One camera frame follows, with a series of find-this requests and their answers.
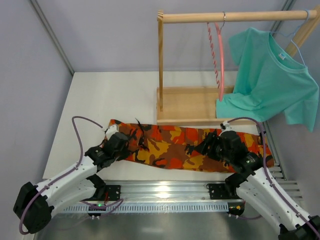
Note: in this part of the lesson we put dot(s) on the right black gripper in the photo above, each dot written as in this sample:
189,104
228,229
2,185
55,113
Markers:
210,143

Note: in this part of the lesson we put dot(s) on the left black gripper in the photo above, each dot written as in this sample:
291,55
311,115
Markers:
125,149

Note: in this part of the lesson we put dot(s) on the orange camouflage trousers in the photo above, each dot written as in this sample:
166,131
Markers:
169,147

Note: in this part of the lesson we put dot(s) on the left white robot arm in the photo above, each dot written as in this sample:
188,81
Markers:
37,204

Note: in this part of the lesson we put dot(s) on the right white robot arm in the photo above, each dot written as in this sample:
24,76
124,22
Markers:
252,182

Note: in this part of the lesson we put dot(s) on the pink plastic hanger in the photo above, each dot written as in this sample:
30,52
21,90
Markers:
219,74

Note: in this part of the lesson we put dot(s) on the wooden clothes rack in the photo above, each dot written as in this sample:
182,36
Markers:
196,105

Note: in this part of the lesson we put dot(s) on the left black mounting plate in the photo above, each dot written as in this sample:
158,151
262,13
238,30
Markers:
112,193

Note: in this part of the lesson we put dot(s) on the black mounting plate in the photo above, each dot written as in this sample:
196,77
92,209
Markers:
221,191
112,193

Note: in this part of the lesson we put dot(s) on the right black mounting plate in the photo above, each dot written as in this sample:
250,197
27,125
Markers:
221,191

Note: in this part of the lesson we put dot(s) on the teal t-shirt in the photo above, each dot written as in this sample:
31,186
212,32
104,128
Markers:
268,82

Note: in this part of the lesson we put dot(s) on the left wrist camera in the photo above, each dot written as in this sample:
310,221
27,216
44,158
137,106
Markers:
108,132

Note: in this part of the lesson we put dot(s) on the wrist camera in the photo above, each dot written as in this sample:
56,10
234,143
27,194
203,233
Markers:
225,127
108,132

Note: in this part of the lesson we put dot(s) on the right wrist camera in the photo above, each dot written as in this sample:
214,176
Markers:
225,127

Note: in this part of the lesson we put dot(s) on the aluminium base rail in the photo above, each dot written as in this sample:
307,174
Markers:
164,190

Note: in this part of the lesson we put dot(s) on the slotted cable duct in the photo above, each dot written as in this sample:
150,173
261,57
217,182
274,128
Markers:
152,207

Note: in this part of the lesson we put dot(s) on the light blue wire hanger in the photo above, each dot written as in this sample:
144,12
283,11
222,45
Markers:
293,34

